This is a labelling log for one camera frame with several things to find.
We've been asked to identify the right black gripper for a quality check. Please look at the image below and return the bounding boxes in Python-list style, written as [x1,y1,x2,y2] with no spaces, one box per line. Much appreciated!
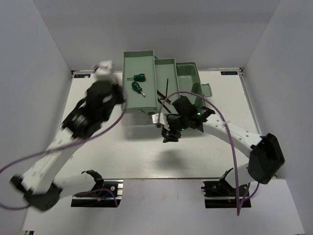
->
[161,114,189,143]

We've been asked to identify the red hex key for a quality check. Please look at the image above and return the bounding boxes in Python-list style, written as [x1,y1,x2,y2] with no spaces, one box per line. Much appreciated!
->
[157,98,172,113]

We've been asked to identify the long hex key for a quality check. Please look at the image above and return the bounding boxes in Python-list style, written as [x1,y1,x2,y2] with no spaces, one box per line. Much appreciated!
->
[157,90,166,99]

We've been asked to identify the green stubby screwdriver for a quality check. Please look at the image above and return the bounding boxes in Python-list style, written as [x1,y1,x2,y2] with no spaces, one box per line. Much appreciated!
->
[127,73,146,82]
[132,81,146,97]

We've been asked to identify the green plastic toolbox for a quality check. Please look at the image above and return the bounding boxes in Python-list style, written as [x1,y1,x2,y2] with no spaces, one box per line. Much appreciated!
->
[122,50,212,127]

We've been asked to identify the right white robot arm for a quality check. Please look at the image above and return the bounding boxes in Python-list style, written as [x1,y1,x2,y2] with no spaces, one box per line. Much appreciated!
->
[153,96,285,195]

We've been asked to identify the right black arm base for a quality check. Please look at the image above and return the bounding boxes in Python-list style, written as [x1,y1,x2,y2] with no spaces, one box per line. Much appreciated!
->
[201,181,237,209]

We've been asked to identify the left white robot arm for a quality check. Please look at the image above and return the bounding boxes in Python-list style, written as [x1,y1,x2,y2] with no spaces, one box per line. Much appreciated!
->
[10,80,125,212]

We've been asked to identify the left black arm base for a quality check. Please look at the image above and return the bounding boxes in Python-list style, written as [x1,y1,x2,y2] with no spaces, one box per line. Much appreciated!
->
[71,180,123,208]

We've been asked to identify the left blue corner label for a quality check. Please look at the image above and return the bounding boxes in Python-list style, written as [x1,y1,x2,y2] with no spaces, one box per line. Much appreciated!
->
[73,74,91,78]

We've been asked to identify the blue corner label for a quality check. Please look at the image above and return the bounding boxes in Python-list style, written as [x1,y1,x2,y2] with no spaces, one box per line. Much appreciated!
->
[221,71,238,75]
[73,74,91,78]

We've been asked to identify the right blue corner label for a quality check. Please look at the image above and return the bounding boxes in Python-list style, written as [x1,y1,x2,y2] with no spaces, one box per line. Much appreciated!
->
[221,71,238,75]

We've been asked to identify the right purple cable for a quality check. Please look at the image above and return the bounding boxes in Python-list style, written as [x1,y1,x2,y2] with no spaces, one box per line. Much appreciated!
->
[157,91,260,216]

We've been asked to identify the purple cable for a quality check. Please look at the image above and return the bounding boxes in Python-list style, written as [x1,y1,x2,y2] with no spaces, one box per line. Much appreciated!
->
[0,63,128,210]
[157,91,260,216]

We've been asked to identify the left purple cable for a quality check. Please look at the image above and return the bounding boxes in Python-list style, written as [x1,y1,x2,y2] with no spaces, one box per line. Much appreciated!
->
[0,63,128,210]

